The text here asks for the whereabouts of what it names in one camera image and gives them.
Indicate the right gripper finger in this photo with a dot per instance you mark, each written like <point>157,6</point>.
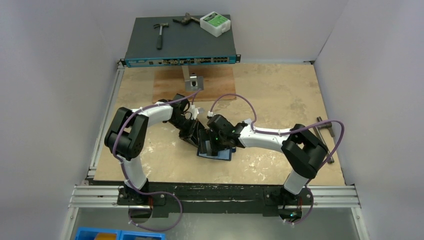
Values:
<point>214,151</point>
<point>203,149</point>

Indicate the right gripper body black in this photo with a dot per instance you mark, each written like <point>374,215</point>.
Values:
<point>212,141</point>

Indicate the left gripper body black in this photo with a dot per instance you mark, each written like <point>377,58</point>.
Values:
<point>186,129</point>

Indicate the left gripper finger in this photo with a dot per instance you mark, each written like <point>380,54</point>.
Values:
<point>192,140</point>
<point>199,130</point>

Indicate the blue leather card holder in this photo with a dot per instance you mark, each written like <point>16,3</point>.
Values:
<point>222,155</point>

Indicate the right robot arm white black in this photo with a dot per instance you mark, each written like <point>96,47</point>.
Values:
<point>302,149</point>

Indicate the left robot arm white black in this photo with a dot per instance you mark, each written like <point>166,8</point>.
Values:
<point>127,132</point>

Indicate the brown wooden board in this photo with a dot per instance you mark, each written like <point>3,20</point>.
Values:
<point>217,81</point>

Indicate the small black hammer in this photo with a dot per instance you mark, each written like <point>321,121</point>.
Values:
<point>159,42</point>

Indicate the white green electrical box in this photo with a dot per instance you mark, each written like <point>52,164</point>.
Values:
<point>215,23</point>

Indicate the dark metal tool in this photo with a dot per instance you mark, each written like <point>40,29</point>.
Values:
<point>187,19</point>

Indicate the blue plastic bin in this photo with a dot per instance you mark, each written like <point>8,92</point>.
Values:
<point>91,233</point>

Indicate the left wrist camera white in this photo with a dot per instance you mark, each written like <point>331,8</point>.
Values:
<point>195,111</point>

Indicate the metal stand bracket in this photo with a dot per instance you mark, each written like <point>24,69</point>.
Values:
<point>192,81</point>

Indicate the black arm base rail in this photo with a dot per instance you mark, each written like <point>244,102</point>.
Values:
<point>210,198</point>

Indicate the blue network switch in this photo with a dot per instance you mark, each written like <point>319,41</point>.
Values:
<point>183,45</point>

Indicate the aluminium frame rail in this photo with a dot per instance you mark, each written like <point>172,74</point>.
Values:
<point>106,196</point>

